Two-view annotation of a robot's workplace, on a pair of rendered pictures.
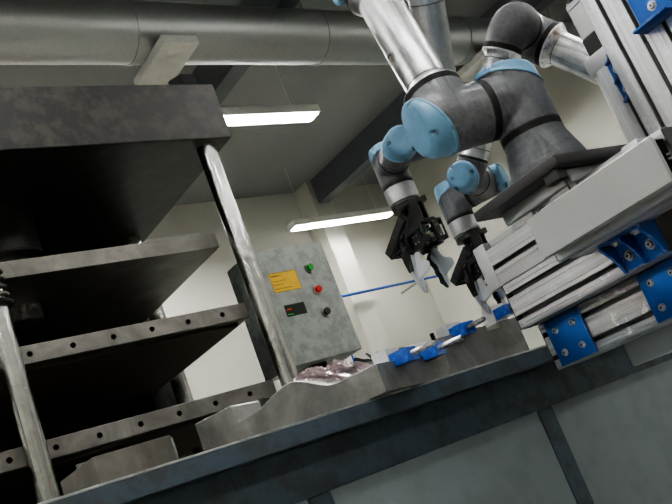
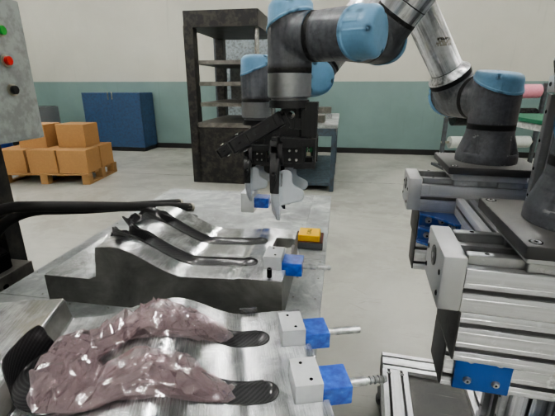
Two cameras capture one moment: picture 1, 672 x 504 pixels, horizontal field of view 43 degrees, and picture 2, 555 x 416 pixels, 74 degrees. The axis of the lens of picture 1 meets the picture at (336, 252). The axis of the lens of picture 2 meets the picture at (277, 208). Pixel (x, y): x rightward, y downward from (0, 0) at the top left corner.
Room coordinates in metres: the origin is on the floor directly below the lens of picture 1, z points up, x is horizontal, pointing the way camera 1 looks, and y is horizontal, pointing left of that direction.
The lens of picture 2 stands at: (1.43, 0.26, 1.23)
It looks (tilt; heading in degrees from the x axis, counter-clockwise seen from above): 18 degrees down; 319
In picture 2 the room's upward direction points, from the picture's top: straight up
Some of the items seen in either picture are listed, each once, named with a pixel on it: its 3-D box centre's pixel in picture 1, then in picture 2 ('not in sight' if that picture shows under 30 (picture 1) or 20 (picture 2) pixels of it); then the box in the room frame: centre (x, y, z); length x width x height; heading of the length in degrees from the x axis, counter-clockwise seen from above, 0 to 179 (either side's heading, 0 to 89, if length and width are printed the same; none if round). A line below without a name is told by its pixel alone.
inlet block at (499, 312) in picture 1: (508, 309); (266, 200); (2.18, -0.35, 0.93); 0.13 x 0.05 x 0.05; 40
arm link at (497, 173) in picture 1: (484, 183); not in sight; (2.14, -0.42, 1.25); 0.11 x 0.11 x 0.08; 63
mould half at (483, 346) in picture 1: (416, 370); (182, 252); (2.15, -0.08, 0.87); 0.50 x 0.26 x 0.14; 40
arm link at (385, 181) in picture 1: (390, 166); (291, 37); (1.91, -0.19, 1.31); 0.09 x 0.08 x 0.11; 12
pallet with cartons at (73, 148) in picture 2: not in sight; (58, 150); (7.26, -0.79, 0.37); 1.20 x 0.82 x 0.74; 47
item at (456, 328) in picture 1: (465, 328); (297, 265); (1.90, -0.20, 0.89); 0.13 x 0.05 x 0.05; 39
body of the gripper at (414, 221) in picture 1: (417, 226); (292, 134); (1.91, -0.20, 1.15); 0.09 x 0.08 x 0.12; 39
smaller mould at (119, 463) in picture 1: (119, 476); not in sight; (1.62, 0.53, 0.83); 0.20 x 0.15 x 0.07; 40
